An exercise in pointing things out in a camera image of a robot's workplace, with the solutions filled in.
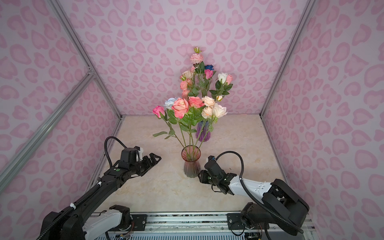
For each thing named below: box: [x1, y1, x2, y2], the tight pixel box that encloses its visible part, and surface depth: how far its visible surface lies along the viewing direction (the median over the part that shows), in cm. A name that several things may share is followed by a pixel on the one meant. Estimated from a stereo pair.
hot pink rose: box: [152, 105, 186, 151], surface depth 69 cm
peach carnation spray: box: [195, 96, 216, 148], surface depth 69 cm
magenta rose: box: [204, 69, 214, 91], surface depth 84 cm
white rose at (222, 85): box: [209, 72, 233, 101], surface depth 81 cm
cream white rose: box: [182, 70, 194, 79], surface depth 85 cm
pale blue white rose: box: [163, 97, 177, 110], surface depth 65 cm
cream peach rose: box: [199, 103, 228, 148], surface depth 64 cm
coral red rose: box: [187, 96, 205, 151], surface depth 67 cm
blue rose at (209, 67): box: [204, 64, 215, 71], surface depth 89 cm
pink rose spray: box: [180, 46, 207, 97], surface depth 84 cm
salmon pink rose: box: [172, 98, 190, 160], surface depth 63 cm
